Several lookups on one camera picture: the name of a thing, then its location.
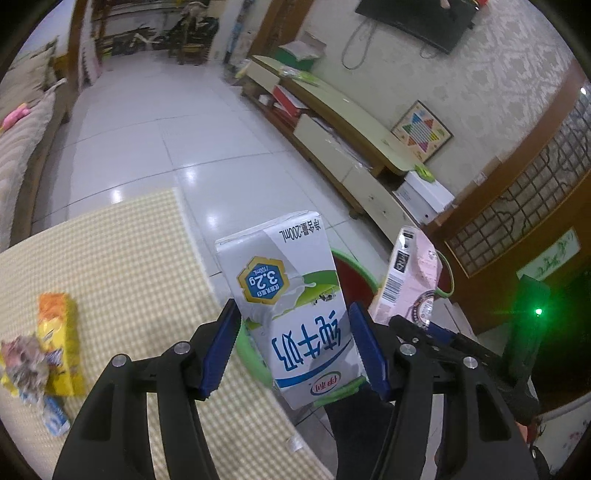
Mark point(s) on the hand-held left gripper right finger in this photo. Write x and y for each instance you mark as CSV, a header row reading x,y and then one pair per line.
x,y
369,355

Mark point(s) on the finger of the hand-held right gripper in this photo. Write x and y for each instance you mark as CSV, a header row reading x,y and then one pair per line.
x,y
408,328
441,333

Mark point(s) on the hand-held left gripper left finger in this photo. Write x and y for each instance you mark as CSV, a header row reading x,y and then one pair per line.
x,y
221,346

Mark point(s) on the pink box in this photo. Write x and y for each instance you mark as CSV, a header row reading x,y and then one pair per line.
x,y
415,272

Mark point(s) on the green plastic basin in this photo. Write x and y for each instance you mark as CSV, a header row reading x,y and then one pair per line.
x,y
355,281

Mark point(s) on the white blue milk carton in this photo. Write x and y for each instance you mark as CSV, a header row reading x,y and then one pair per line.
x,y
295,323

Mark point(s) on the yellow checked tablecloth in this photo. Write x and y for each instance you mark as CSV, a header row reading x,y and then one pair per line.
x,y
138,277

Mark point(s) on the white cardboard box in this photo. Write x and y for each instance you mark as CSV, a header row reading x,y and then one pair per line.
x,y
425,198

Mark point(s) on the wooden lattice partition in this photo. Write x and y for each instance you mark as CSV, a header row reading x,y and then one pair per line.
x,y
531,184

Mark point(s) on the small green item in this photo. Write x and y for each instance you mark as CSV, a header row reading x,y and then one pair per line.
x,y
425,173

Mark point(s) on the yellow snack box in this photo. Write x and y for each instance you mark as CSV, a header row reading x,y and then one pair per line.
x,y
55,323

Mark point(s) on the blue white wrapper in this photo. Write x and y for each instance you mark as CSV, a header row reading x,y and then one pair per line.
x,y
55,415

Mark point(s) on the brown crumpled paper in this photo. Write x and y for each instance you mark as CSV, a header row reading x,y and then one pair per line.
x,y
25,364

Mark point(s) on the star checkers game board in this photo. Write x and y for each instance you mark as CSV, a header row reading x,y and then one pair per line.
x,y
421,131

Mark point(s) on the cream wooden television cabinet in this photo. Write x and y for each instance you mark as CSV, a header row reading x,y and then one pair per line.
x,y
332,138

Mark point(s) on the red folder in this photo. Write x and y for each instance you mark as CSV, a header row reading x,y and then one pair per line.
x,y
288,99

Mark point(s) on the striped beige sofa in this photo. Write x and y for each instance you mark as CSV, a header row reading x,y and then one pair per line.
x,y
27,152

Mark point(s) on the green plastic packet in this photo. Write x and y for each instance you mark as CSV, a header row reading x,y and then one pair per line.
x,y
300,76

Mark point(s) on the green box white paper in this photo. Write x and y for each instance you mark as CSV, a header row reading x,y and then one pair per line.
x,y
300,50

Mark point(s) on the black television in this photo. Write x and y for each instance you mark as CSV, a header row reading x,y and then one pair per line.
x,y
415,21

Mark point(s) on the pink soft toy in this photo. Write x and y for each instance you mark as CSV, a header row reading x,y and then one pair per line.
x,y
14,117

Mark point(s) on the dark stroller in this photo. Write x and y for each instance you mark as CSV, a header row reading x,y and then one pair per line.
x,y
191,32

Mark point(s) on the white balance bike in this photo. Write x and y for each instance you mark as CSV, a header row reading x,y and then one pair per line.
x,y
138,39

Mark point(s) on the pink white foam mats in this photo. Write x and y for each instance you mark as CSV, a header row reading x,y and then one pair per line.
x,y
88,55

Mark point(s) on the beige cushion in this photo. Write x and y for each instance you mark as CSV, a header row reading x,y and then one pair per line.
x,y
34,74

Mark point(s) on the green white wall sticker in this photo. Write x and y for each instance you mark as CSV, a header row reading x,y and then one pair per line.
x,y
549,254

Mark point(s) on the colourful wall poster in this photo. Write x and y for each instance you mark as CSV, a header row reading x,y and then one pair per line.
x,y
238,32

